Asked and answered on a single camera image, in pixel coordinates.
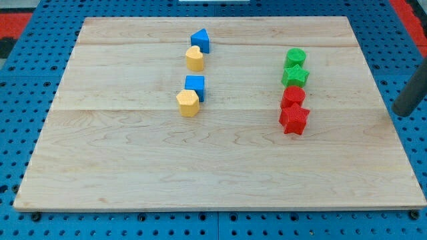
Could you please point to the yellow hexagon block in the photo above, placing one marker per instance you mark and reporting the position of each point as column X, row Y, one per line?
column 188, row 103

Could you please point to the blue cube block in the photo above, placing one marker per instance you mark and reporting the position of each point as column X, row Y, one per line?
column 196, row 83

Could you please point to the wooden board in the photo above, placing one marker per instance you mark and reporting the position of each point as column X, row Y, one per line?
column 115, row 141

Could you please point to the yellow heart block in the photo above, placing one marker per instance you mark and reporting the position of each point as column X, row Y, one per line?
column 194, row 59

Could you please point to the red star block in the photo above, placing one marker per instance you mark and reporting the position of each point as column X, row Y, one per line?
column 294, row 119

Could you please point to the red cylinder block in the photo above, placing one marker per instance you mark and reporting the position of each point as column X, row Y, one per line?
column 292, row 94

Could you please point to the blue triangle block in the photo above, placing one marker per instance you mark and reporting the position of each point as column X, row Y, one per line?
column 201, row 39

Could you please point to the green star block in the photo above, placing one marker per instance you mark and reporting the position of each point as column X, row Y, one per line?
column 295, row 76

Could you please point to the green cylinder block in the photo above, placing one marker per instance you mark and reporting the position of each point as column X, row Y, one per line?
column 295, row 56

